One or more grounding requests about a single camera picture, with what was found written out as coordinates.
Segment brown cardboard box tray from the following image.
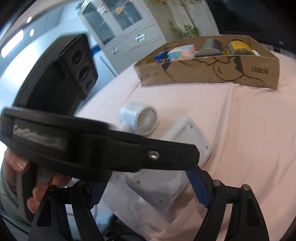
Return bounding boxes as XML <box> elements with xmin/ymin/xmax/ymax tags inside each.
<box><xmin>134</xmin><ymin>35</ymin><xmax>280</xmax><ymax>90</ymax></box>

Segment person's left hand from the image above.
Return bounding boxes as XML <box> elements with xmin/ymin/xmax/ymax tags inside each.
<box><xmin>3</xmin><ymin>148</ymin><xmax>71</xmax><ymax>214</ymax></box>

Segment pastel pink blue box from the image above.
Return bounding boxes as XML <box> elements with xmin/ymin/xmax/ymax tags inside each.
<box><xmin>167</xmin><ymin>45</ymin><xmax>196</xmax><ymax>61</ymax></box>

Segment blue metal stapler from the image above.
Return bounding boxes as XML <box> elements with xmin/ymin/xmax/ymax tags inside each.
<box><xmin>154</xmin><ymin>51</ymin><xmax>170</xmax><ymax>63</ymax></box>

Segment green climbing plant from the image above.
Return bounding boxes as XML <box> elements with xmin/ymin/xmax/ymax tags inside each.
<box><xmin>150</xmin><ymin>0</ymin><xmax>201</xmax><ymax>39</ymax></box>

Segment grey metal cabinet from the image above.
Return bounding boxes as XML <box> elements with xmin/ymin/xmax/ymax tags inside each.
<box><xmin>78</xmin><ymin>0</ymin><xmax>166</xmax><ymax>73</ymax></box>

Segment small white desk fan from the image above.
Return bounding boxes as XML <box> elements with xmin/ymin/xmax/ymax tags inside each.
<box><xmin>119</xmin><ymin>102</ymin><xmax>158</xmax><ymax>137</ymax></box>

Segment white rectangular device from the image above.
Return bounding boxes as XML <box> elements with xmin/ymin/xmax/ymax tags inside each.
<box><xmin>125</xmin><ymin>116</ymin><xmax>212</xmax><ymax>209</ymax></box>

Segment black camera box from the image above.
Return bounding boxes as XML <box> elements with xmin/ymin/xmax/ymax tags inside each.
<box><xmin>13</xmin><ymin>34</ymin><xmax>98</xmax><ymax>116</ymax></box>

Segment silver metal tin can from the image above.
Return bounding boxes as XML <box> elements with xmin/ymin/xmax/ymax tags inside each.
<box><xmin>195</xmin><ymin>38</ymin><xmax>223</xmax><ymax>57</ymax></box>

